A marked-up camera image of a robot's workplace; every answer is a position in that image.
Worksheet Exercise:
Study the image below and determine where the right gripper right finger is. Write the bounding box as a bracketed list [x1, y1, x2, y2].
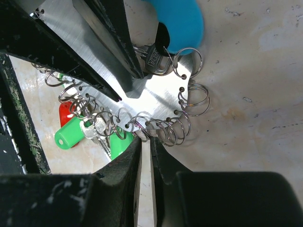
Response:
[150, 138, 303, 227]

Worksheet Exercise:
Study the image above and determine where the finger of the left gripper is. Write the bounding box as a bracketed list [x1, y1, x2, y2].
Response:
[0, 0, 122, 102]
[72, 0, 145, 79]

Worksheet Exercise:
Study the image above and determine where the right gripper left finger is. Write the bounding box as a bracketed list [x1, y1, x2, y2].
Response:
[0, 138, 142, 227]

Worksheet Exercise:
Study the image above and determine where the bunch of coloured keys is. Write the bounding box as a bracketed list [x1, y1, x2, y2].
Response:
[55, 45, 171, 159]

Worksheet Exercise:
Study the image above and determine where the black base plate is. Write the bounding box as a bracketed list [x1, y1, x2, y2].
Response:
[0, 54, 51, 175]

